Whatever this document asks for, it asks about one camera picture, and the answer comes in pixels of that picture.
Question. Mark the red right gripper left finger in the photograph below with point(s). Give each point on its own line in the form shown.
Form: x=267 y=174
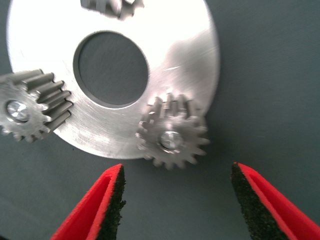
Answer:
x=95 y=210

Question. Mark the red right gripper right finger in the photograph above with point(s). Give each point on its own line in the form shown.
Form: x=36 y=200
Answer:
x=270 y=210

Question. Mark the dark steel planetary gear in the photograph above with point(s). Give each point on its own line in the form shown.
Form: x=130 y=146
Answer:
x=172 y=130
x=107 y=7

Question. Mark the bright steel planetary gear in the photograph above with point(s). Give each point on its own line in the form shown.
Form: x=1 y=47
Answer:
x=27 y=100

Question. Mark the round metal carrier plate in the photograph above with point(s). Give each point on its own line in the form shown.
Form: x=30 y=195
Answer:
x=175 y=37

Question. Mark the dark grey table cloth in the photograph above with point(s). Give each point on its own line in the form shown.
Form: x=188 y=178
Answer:
x=262 y=75

